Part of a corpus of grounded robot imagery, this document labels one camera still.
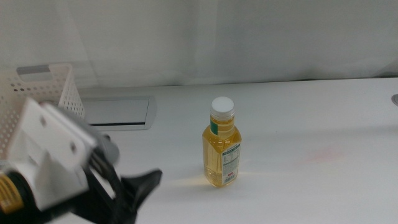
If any yellow tea bottle white cap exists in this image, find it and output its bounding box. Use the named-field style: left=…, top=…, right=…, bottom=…
left=201, top=96, right=243, bottom=189

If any white perforated plastic basket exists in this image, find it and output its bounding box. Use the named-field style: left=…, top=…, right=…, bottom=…
left=0, top=63, right=86, bottom=161

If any white curtain backdrop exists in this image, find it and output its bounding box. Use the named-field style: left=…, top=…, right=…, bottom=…
left=0, top=0, right=398, bottom=90

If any silver desk cable flap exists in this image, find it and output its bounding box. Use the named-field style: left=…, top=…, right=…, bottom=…
left=80, top=95, right=158, bottom=132

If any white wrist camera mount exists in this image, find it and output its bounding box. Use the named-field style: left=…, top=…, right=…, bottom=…
left=6, top=96, right=121, bottom=213

